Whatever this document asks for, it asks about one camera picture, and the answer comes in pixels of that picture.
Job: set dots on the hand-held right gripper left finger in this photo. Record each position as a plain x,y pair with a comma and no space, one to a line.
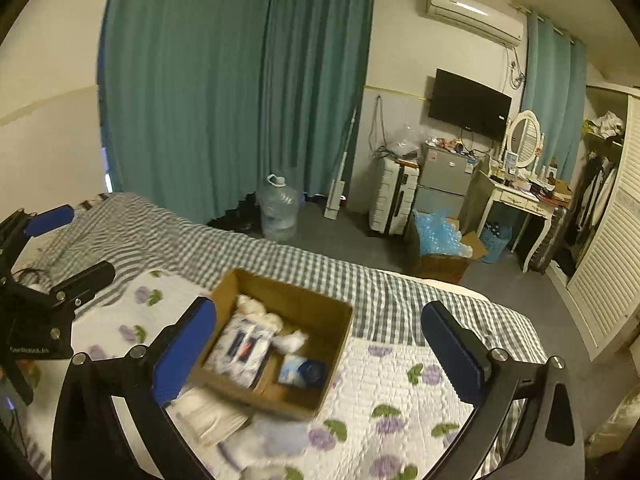
186,355

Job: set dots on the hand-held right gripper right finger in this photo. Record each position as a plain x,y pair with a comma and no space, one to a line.
452,355

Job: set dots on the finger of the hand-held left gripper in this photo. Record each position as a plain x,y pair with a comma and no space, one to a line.
47,221
80,280

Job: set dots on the large blue tissue packet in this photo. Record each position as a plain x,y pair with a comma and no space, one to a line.
242,347

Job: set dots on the white tissue packet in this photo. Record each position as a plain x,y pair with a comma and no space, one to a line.
210,412

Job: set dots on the brown cardboard box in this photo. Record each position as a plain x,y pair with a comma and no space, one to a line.
280,340

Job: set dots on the white cloth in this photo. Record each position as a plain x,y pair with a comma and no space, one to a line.
280,327
272,440

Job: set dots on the small blue tissue packet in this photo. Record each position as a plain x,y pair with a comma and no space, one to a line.
302,371

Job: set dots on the floral quilted blanket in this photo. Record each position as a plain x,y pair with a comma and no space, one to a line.
370,410

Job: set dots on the cardboard box of bottles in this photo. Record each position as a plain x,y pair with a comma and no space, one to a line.
440,250

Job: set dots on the grey checked bed sheet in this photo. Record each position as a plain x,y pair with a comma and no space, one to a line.
200,245

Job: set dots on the blue laundry basket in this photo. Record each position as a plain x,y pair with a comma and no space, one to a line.
497,242

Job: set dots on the pile of black shoes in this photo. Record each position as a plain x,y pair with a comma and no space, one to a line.
237,212

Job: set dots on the white dressing table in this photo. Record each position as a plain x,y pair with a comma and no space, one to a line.
520,210

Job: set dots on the white suitcase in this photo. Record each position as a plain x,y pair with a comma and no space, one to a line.
392,195

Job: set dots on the clear water jug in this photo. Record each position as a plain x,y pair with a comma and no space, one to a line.
277,207

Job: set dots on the grey mini fridge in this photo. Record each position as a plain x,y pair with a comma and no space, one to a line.
445,180

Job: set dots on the white louvred wardrobe door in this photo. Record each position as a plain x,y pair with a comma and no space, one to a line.
607,240

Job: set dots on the white floor mop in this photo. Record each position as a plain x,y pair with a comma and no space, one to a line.
337,180

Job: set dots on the teal curtain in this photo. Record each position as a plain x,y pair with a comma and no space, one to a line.
220,85
552,95

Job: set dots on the clear plastic bag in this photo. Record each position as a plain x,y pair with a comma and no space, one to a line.
407,140

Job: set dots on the oval vanity mirror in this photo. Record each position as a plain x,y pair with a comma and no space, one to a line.
526,139

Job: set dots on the white air conditioner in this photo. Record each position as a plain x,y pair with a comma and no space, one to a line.
475,16

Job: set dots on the black wall television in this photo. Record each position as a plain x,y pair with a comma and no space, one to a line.
469,104

